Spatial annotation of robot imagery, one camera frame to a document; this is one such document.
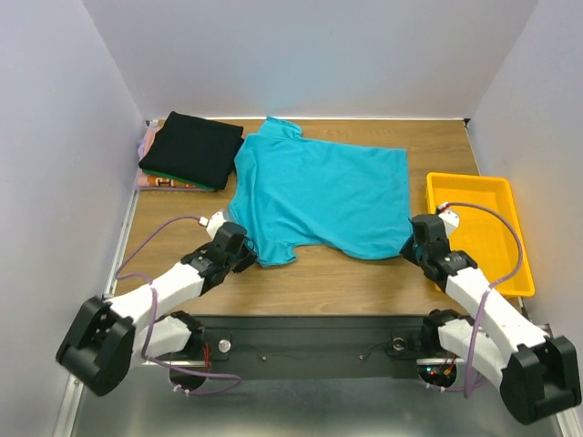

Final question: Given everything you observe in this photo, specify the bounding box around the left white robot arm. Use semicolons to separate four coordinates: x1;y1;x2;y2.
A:
56;222;255;397

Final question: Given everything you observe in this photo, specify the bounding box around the black folded t shirt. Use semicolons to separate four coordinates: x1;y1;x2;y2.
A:
138;111;244;190

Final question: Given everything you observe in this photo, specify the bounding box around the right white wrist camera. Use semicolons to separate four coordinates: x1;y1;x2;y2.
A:
437;207;460;238

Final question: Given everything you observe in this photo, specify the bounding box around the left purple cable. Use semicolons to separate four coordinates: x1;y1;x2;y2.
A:
114;214;242;397

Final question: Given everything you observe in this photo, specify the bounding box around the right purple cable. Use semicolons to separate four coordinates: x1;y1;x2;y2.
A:
425;201;522;399

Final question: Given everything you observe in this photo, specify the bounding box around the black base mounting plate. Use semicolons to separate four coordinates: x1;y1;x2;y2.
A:
90;313;534;381

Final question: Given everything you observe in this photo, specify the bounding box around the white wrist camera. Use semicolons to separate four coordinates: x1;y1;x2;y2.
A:
206;209;230;239
437;207;460;238

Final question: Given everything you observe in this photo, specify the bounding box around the teal t shirt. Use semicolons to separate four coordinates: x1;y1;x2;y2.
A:
229;117;412;267

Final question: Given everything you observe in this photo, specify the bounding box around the left side aluminium rail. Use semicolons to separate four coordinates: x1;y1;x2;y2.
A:
101;190;139;300

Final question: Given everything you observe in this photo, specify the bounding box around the lilac folded t shirt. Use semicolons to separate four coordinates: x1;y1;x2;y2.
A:
138;127;160;160

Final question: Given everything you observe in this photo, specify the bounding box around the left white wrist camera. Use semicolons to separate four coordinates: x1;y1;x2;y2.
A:
206;209;230;239

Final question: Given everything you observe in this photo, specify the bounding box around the purple cable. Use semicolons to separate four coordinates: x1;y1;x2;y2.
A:
425;201;522;399
114;214;242;397

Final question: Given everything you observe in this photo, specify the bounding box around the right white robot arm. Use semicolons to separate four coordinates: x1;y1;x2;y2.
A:
401;210;582;424

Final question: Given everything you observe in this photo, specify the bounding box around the aluminium extrusion rail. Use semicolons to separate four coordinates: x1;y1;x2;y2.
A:
72;321;562;365

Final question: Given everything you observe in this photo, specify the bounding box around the yellow plastic tray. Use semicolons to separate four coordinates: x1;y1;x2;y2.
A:
426;172;522;281

